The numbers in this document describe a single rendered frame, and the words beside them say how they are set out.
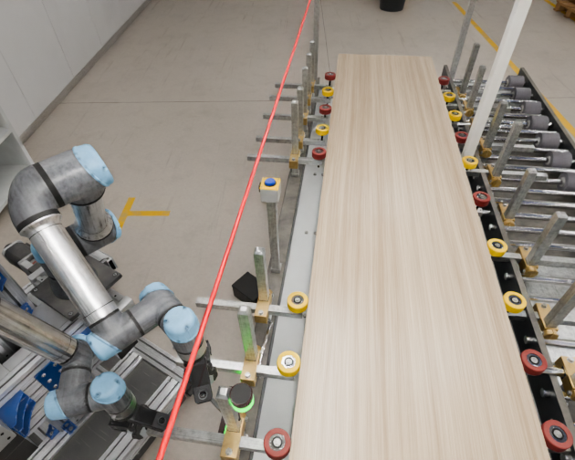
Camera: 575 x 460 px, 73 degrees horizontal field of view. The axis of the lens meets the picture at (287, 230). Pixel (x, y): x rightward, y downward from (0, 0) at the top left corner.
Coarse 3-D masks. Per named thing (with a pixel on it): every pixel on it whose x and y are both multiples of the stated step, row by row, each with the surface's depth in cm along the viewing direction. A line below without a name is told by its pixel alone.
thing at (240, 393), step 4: (236, 384) 103; (240, 384) 103; (244, 384) 103; (232, 388) 103; (236, 388) 103; (240, 388) 103; (244, 388) 103; (248, 388) 103; (232, 392) 102; (236, 392) 102; (240, 392) 102; (244, 392) 102; (248, 392) 102; (232, 396) 101; (236, 396) 101; (240, 396) 101; (244, 396) 101; (248, 396) 101; (232, 400) 101; (236, 400) 101; (240, 400) 101; (244, 400) 101; (232, 408) 106
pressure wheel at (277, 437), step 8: (272, 432) 116; (280, 432) 116; (264, 440) 114; (272, 440) 114; (280, 440) 114; (288, 440) 114; (272, 448) 113; (280, 448) 113; (288, 448) 113; (272, 456) 111; (280, 456) 111
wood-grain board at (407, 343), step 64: (384, 64) 298; (384, 128) 234; (448, 128) 232; (384, 192) 193; (448, 192) 191; (320, 256) 164; (384, 256) 163; (448, 256) 162; (320, 320) 142; (384, 320) 142; (448, 320) 141; (320, 384) 126; (384, 384) 126; (448, 384) 125; (512, 384) 125; (320, 448) 113; (384, 448) 113; (448, 448) 112; (512, 448) 112
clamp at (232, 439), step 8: (240, 416) 123; (232, 432) 119; (240, 432) 119; (224, 440) 118; (232, 440) 118; (240, 440) 119; (224, 448) 116; (232, 448) 116; (224, 456) 115; (232, 456) 115
